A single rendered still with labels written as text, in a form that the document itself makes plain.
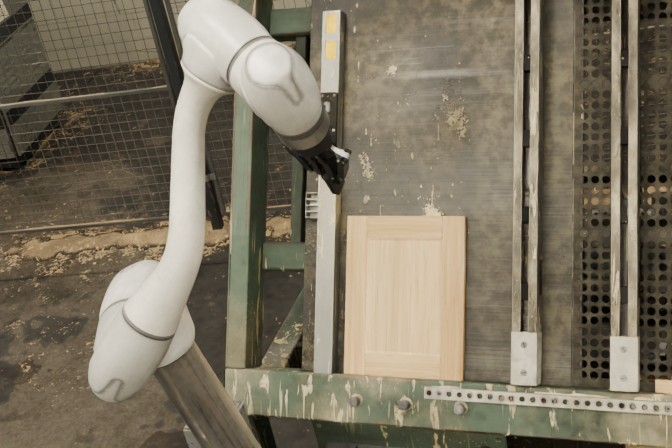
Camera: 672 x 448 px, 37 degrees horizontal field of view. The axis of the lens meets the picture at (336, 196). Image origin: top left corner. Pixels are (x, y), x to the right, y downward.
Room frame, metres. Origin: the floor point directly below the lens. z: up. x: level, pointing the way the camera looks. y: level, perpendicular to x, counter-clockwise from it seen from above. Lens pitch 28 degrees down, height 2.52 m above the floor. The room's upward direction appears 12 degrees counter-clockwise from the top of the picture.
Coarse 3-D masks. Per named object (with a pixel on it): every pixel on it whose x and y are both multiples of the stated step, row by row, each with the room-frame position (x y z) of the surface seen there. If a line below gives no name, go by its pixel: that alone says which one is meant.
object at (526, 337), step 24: (528, 0) 2.39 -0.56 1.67; (528, 24) 2.35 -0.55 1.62; (528, 48) 2.32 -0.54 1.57; (528, 72) 2.28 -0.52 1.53; (528, 96) 2.26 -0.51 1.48; (528, 120) 2.23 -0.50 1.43; (528, 144) 2.17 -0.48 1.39; (528, 168) 2.16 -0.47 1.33; (528, 192) 2.13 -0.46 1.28; (528, 216) 2.08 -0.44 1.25; (528, 240) 2.07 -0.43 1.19; (528, 264) 2.04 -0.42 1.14; (528, 288) 1.98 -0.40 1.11; (528, 312) 1.95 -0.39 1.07; (528, 336) 1.92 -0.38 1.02; (528, 360) 1.89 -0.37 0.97; (528, 384) 1.86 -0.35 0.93
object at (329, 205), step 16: (336, 48) 2.53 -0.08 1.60; (336, 64) 2.51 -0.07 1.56; (336, 80) 2.49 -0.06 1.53; (320, 176) 2.37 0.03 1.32; (320, 192) 2.35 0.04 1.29; (320, 208) 2.32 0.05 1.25; (336, 208) 2.31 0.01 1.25; (320, 224) 2.30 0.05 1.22; (336, 224) 2.29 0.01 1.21; (320, 240) 2.28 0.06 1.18; (336, 240) 2.27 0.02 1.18; (320, 256) 2.26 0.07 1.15; (336, 256) 2.25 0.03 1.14; (320, 272) 2.24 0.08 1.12; (336, 272) 2.23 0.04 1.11; (320, 288) 2.21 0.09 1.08; (336, 288) 2.22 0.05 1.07; (320, 304) 2.19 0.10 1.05; (336, 304) 2.20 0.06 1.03; (320, 320) 2.17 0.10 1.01; (336, 320) 2.18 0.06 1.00; (320, 336) 2.15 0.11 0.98; (336, 336) 2.16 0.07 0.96; (320, 352) 2.12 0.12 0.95; (336, 352) 2.14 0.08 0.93; (320, 368) 2.10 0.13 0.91; (336, 368) 2.12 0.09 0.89
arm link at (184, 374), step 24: (144, 264) 1.67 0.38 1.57; (120, 288) 1.59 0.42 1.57; (192, 336) 1.60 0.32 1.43; (168, 360) 1.56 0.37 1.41; (192, 360) 1.59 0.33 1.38; (168, 384) 1.58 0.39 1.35; (192, 384) 1.57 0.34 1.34; (216, 384) 1.61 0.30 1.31; (192, 408) 1.57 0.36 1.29; (216, 408) 1.58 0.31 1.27; (192, 432) 1.59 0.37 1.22; (216, 432) 1.57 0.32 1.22; (240, 432) 1.59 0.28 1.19
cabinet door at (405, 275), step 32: (352, 224) 2.29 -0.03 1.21; (384, 224) 2.25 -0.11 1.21; (416, 224) 2.22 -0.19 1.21; (448, 224) 2.19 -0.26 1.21; (352, 256) 2.24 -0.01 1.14; (384, 256) 2.21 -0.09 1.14; (416, 256) 2.18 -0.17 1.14; (448, 256) 2.14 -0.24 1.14; (352, 288) 2.20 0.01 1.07; (384, 288) 2.17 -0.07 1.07; (416, 288) 2.14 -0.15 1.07; (448, 288) 2.10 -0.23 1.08; (352, 320) 2.15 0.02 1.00; (384, 320) 2.12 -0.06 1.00; (416, 320) 2.09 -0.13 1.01; (448, 320) 2.06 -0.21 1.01; (352, 352) 2.11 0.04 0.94; (384, 352) 2.08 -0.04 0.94; (416, 352) 2.05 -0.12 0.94; (448, 352) 2.02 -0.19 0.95
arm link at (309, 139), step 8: (320, 120) 1.48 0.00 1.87; (328, 120) 1.51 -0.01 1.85; (272, 128) 1.49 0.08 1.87; (312, 128) 1.47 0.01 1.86; (320, 128) 1.48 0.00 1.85; (328, 128) 1.51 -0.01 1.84; (280, 136) 1.48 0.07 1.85; (288, 136) 1.47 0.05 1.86; (296, 136) 1.46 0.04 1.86; (304, 136) 1.47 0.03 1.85; (312, 136) 1.48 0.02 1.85; (320, 136) 1.49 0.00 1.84; (288, 144) 1.49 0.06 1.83; (296, 144) 1.48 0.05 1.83; (304, 144) 1.48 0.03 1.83; (312, 144) 1.49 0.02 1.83
